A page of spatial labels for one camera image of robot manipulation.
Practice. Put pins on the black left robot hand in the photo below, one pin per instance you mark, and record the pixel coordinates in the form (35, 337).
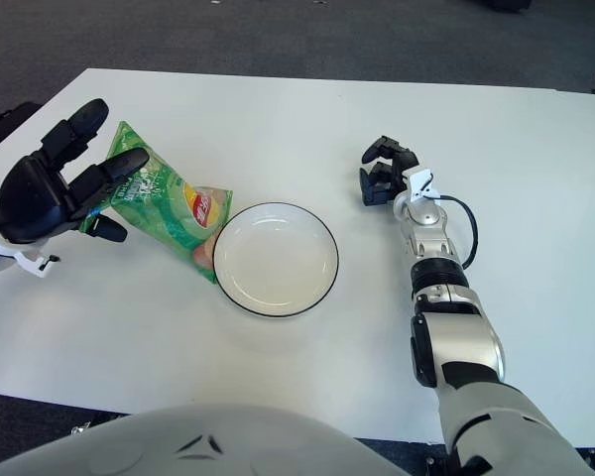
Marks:
(30, 198)

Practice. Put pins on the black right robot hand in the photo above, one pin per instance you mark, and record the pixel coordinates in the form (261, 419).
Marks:
(396, 163)

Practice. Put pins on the green potato chips bag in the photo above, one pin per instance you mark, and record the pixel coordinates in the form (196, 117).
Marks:
(168, 213)

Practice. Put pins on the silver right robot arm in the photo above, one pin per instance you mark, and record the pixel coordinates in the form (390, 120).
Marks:
(451, 342)

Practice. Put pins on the white plate with black rim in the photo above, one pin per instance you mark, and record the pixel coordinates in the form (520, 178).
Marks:
(277, 260)

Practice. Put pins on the black backpack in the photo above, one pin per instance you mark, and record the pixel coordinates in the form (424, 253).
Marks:
(10, 121)

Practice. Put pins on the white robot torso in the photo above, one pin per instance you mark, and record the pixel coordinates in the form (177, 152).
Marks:
(203, 446)

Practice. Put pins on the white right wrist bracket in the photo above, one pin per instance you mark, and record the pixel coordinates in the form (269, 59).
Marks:
(419, 181)

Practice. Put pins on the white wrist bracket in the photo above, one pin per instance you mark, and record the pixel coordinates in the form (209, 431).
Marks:
(419, 181)
(30, 260)

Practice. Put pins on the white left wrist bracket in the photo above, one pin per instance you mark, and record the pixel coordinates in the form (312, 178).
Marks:
(30, 260)

